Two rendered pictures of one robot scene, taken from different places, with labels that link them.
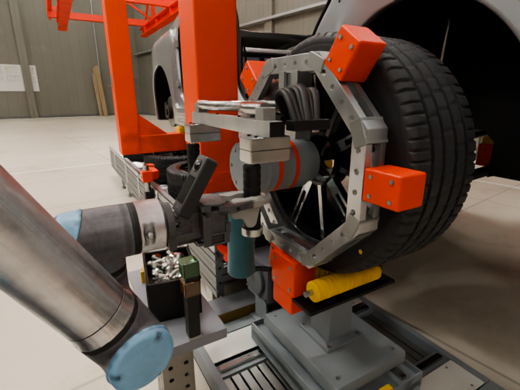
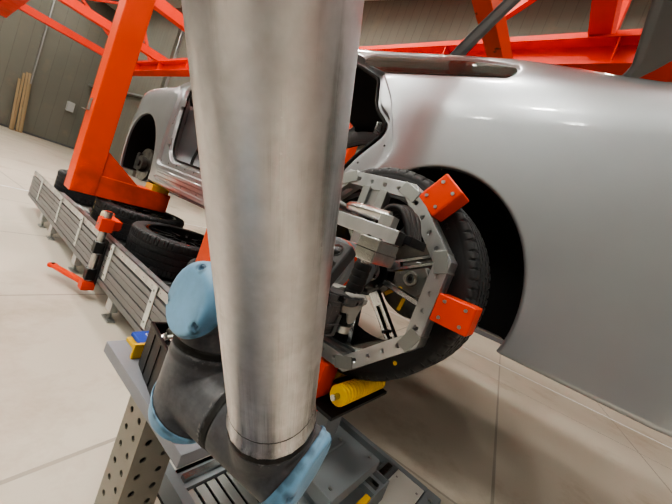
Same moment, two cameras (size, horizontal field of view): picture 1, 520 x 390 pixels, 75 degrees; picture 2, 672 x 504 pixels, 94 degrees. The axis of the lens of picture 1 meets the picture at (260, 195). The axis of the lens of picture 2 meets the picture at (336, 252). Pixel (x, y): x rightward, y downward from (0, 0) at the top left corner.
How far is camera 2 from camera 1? 0.35 m
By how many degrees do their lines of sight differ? 27
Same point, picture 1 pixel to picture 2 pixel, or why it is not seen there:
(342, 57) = (440, 198)
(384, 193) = (455, 318)
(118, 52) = (113, 79)
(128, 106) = (101, 140)
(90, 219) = not seen: hidden behind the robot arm
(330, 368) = (321, 478)
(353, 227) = (412, 340)
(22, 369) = not seen: outside the picture
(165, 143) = (130, 195)
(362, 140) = (444, 269)
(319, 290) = (347, 395)
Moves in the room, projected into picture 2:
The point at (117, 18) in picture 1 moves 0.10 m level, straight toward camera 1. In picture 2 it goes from (127, 47) to (130, 44)
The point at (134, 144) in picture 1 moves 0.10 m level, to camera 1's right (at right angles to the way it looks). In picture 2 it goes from (90, 182) to (106, 187)
